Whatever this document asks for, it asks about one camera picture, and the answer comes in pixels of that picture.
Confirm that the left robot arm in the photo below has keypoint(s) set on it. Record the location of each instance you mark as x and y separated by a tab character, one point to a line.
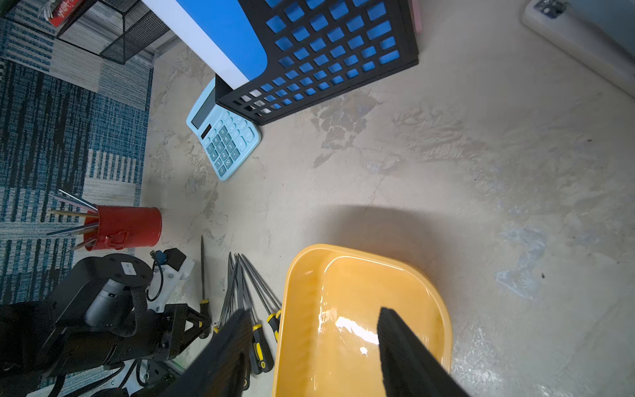
98	316

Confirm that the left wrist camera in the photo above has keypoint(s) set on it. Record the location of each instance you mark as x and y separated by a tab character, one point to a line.
170	267

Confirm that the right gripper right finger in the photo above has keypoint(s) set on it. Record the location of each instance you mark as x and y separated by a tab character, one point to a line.
408	367

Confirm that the black wire shelf rack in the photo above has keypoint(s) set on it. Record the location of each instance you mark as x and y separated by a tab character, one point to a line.
115	31

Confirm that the yellow plastic storage tray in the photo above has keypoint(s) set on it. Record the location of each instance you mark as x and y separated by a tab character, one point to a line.
328	343

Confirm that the blue folder front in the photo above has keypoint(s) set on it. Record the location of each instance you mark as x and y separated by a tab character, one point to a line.
219	33

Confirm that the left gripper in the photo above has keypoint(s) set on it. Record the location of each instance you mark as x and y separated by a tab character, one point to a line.
171	332

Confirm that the grey blue stapler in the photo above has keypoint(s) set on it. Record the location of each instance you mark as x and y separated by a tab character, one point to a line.
599	34

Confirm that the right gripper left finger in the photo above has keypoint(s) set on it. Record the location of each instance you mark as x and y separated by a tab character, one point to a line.
220	368

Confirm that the light blue calculator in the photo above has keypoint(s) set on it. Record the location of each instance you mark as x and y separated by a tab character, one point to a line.
226	137

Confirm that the red pen cup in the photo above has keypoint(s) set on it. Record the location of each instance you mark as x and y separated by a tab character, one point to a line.
119	227

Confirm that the black mesh file holder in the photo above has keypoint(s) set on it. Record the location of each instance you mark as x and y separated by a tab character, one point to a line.
318	50

